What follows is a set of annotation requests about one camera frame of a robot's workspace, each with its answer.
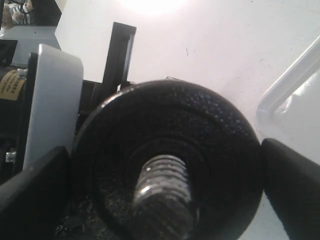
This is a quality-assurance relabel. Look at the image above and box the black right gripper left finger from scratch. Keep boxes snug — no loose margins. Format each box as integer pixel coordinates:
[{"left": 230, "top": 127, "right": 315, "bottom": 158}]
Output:
[{"left": 0, "top": 146, "right": 70, "bottom": 240}]

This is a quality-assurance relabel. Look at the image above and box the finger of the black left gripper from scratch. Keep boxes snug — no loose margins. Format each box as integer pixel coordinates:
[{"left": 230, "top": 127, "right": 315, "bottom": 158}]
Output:
[{"left": 82, "top": 21, "right": 138, "bottom": 103}]

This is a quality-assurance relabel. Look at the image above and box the silver threaded dumbbell bar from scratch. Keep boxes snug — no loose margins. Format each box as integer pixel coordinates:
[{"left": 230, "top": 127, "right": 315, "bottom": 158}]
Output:
[{"left": 132, "top": 154, "right": 199, "bottom": 240}]

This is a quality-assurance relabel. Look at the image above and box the black weight plate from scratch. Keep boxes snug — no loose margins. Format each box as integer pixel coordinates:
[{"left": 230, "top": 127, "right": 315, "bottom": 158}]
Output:
[{"left": 70, "top": 79, "right": 264, "bottom": 240}]

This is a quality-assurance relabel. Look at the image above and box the white plastic tray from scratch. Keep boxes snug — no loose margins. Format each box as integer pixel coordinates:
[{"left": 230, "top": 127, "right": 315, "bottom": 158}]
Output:
[{"left": 255, "top": 38, "right": 320, "bottom": 163}]

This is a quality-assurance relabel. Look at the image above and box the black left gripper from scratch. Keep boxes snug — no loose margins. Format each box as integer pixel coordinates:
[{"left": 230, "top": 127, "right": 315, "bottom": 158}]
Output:
[{"left": 0, "top": 40, "right": 84, "bottom": 180}]

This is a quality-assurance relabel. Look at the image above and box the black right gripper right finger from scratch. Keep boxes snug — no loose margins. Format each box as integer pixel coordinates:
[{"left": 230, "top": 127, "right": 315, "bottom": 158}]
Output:
[{"left": 261, "top": 138, "right": 320, "bottom": 240}]

